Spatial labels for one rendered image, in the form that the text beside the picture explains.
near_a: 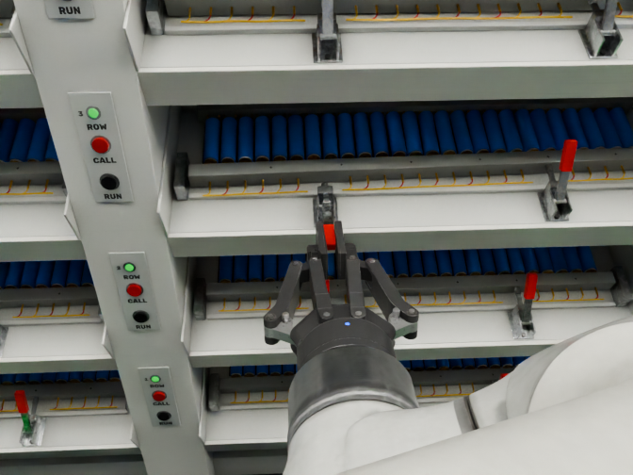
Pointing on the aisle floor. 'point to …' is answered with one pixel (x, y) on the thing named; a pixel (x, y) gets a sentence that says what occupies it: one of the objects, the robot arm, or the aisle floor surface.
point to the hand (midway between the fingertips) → (331, 249)
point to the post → (121, 215)
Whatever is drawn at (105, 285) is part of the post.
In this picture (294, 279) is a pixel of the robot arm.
